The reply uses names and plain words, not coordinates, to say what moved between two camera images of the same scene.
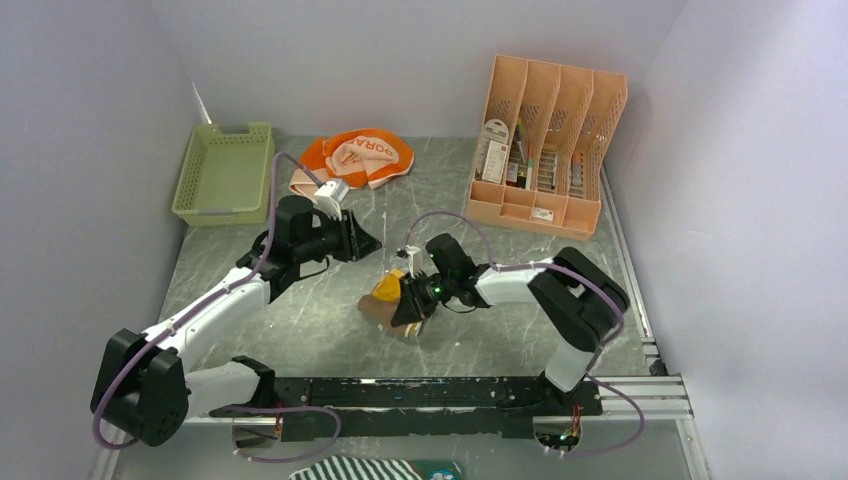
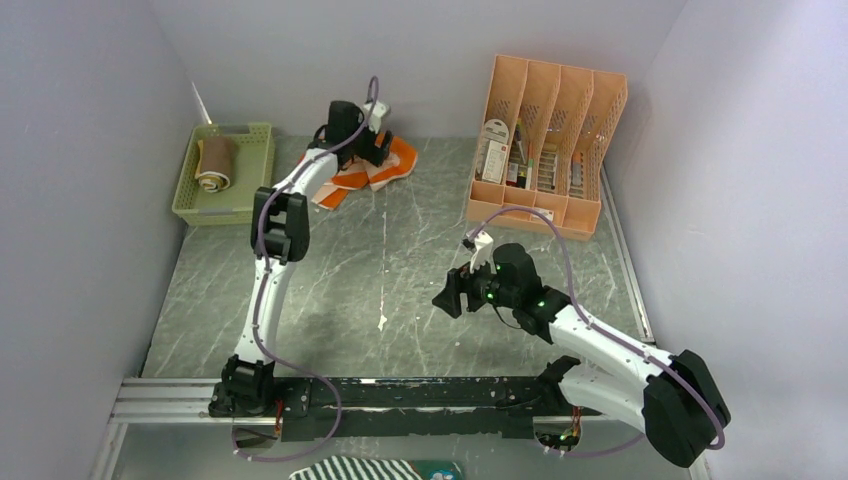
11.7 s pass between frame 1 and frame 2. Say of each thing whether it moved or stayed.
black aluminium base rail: stayed
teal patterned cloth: stayed
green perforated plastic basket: stayed
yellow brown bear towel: moved
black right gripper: moved
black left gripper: moved
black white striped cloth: stayed
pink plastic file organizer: stayed
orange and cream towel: stayed
